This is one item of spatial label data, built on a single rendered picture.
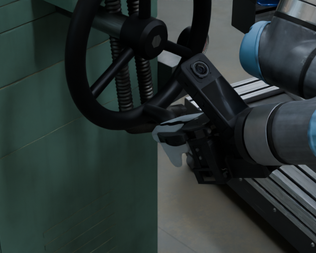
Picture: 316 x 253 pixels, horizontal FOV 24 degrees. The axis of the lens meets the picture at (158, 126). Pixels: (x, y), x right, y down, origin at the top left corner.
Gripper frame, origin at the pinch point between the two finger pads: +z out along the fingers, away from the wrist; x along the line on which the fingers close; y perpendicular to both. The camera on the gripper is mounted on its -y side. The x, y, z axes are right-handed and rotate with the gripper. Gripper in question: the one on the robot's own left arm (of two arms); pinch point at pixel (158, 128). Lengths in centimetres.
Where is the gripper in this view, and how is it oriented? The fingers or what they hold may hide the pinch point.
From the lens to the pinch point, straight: 105.3
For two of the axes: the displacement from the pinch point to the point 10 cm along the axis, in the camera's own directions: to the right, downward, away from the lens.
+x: 7.0, -4.3, 5.6
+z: -6.0, 0.5, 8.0
